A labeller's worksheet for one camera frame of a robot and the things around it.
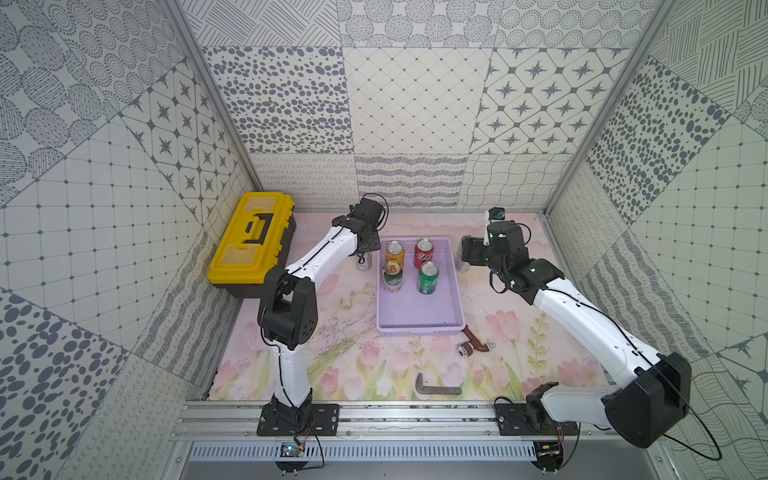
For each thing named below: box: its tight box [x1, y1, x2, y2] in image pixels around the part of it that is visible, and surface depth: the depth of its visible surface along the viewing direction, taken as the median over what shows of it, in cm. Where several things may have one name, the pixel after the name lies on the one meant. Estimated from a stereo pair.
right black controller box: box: [530, 441, 564, 471], surface depth 73 cm
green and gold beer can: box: [383, 259, 403, 294], surface depth 93 cm
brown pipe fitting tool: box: [458, 324, 496, 358], surface depth 86 cm
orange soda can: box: [385, 240, 405, 267], surface depth 97 cm
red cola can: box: [414, 238, 434, 269], surface depth 98 cm
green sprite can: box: [418, 260, 440, 295], surface depth 93 cm
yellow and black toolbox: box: [207, 192, 297, 298], surface depth 93 cm
